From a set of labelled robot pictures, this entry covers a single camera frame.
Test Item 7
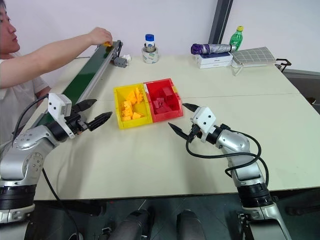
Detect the green plastic bottle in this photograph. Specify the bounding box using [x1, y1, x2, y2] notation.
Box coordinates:
[229, 25, 245, 52]

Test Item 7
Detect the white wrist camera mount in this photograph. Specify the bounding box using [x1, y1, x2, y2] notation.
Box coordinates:
[47, 92, 76, 140]
[191, 106, 217, 135]

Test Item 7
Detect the white coiled cable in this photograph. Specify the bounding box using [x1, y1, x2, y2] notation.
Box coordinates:
[230, 61, 269, 77]

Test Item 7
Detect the green conveyor belt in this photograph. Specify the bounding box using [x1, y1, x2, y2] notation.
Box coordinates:
[21, 39, 125, 132]

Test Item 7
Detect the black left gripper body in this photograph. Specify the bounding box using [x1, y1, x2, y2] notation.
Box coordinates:
[64, 109, 91, 136]

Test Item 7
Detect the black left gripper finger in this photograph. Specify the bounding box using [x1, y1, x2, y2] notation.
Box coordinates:
[87, 111, 113, 132]
[71, 98, 98, 115]

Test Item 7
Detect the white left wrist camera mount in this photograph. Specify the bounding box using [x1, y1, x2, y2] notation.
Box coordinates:
[47, 92, 76, 140]

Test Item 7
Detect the person's bare hand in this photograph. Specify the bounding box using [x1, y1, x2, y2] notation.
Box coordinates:
[88, 26, 113, 47]

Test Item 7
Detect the white bottle with blue cap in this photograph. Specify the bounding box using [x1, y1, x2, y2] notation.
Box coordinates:
[144, 33, 157, 53]

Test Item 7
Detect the folded grey purple umbrella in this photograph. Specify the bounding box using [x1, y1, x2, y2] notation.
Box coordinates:
[190, 42, 237, 56]

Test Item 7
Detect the grey checked pouch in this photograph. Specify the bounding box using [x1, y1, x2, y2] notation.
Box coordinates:
[230, 46, 277, 68]

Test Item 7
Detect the dark rounded shape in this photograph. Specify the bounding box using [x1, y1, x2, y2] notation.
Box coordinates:
[175, 209, 208, 240]
[107, 208, 155, 240]

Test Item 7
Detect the yellow plastic bin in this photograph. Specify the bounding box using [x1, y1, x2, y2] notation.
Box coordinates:
[113, 83, 154, 131]

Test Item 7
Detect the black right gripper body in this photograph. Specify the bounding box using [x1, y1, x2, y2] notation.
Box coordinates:
[186, 123, 203, 144]

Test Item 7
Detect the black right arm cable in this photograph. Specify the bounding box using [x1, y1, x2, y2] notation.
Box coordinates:
[185, 129, 270, 187]

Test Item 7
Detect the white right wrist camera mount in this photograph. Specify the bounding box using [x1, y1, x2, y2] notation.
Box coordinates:
[191, 106, 217, 135]

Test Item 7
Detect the flat white box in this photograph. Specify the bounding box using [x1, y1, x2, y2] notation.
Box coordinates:
[198, 59, 234, 70]
[194, 51, 234, 64]

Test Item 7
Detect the white tape roll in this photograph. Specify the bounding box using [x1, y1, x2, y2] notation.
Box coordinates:
[141, 45, 160, 64]

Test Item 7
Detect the red plastic bin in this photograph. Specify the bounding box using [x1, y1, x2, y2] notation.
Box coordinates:
[142, 77, 184, 124]

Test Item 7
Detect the red toy block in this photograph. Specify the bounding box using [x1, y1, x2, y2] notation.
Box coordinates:
[161, 86, 175, 101]
[152, 97, 167, 115]

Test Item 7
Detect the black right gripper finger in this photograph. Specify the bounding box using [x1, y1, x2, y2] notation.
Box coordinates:
[167, 122, 192, 141]
[182, 102, 200, 114]

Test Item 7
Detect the dark grey window post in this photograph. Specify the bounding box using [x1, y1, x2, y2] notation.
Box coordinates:
[207, 0, 235, 46]

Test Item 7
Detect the black metal frame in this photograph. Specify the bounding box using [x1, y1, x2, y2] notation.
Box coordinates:
[274, 57, 292, 74]

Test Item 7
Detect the person in white shirt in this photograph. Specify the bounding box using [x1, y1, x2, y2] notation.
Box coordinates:
[0, 0, 52, 148]

